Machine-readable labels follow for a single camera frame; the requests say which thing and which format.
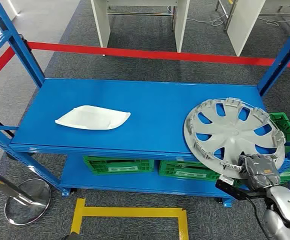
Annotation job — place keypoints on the grey plastic hubcap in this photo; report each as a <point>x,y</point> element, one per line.
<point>232,136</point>

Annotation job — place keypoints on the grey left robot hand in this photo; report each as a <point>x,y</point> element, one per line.
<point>72,236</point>

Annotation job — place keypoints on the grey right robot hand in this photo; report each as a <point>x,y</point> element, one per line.
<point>260,172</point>

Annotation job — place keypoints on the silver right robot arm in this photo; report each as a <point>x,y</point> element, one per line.
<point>285,212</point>

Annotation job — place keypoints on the yellow floor tape frame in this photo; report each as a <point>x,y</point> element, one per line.
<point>134,212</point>

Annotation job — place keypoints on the black camera bracket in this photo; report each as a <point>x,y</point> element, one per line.
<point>235,192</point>

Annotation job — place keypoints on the chrome stanchion post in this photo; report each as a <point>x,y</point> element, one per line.
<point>26,43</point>
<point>27,202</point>

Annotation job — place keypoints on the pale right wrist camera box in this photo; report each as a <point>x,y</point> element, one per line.
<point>226,180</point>

